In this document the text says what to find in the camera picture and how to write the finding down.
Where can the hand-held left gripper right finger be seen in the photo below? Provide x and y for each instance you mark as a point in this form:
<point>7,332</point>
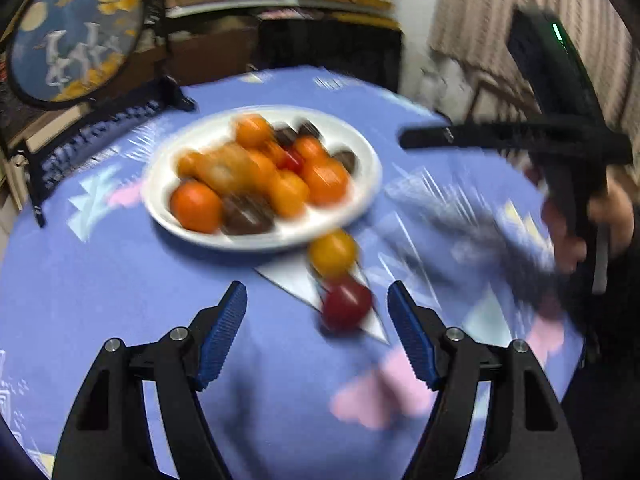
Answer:
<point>410,325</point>

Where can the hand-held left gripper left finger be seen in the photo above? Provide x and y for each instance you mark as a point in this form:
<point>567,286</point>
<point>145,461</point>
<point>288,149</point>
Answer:
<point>225,325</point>

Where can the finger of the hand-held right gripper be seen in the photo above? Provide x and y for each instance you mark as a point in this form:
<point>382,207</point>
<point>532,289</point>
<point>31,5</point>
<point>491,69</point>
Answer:
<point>450,136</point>
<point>490,245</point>

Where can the large red plum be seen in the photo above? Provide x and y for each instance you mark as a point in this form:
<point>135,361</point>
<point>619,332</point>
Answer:
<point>346,305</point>

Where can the white round plate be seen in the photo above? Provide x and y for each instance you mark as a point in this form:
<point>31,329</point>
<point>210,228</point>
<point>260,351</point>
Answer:
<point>250,240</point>

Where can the yellow-orange round fruit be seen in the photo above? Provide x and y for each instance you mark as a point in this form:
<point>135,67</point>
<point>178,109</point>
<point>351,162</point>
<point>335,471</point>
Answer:
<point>332,255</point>

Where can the large dark brown fruit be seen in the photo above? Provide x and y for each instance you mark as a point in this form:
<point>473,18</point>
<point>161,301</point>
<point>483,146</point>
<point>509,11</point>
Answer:
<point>247,215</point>

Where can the pile of mandarin oranges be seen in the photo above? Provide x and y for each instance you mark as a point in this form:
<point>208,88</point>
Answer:
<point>200,205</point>

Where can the person's right hand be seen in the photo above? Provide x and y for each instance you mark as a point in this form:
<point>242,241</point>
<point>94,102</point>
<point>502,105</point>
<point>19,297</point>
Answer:
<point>612,215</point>

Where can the blue printed tablecloth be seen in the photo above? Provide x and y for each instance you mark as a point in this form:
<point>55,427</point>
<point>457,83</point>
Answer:
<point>150,310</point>

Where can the beige checked curtain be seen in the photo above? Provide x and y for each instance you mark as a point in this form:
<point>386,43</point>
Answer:
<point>475,20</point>

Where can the round deer embroidery screen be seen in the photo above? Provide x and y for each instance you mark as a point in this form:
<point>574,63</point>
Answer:
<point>75,30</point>

